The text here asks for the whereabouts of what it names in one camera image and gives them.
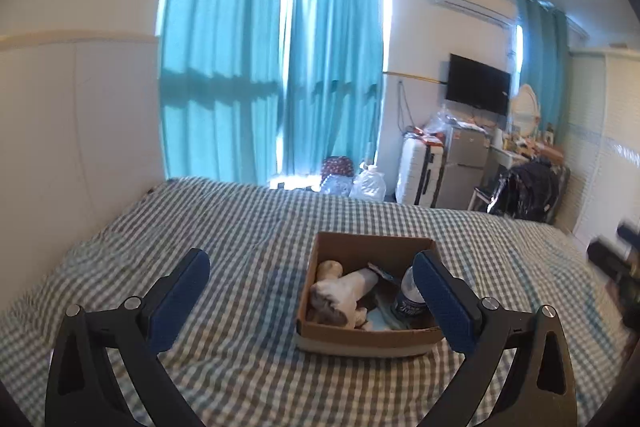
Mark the clear jar with cables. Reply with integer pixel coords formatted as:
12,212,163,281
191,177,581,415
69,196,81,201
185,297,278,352
392,268,428,320

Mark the white towel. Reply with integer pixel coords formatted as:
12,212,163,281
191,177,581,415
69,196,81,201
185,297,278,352
309,268,378,329

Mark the white plush toy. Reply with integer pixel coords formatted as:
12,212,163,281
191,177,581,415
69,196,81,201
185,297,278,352
316,260,344,282

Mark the blue snack packet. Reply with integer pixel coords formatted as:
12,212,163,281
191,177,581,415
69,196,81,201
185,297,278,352
368,262,401,287

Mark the black bag on chair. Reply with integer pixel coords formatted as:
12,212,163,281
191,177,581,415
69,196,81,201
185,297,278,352
487,158,570,225

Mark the white blue tissue pack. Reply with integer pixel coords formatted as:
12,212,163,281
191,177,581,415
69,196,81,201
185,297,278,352
360,308,394,332

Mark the oval vanity mirror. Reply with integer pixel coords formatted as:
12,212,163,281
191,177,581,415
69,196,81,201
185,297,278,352
509,84,540,138

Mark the silver mini fridge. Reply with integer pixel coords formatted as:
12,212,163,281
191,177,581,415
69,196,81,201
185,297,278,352
435,124,489,210

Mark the brown cardboard box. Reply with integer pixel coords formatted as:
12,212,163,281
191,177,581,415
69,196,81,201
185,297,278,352
295,231,442,358

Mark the white suitcase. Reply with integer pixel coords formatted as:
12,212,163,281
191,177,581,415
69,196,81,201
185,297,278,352
395,135,444,207

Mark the right teal curtain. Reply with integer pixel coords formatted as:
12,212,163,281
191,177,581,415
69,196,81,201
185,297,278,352
516,0,568,132

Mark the teal curtain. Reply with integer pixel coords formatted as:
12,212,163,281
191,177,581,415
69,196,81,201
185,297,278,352
516,0,568,132
160,0,386,185

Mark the clear plastic bag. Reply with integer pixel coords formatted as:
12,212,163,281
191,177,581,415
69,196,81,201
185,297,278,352
349,164,386,202

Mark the red patterned bag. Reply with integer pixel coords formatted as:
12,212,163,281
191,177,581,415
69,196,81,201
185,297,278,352
320,156,354,197

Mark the left teal curtain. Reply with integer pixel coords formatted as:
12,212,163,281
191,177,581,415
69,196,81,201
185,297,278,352
160,0,386,185

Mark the black wall television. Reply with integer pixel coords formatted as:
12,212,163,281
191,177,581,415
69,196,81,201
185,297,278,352
445,54,511,116

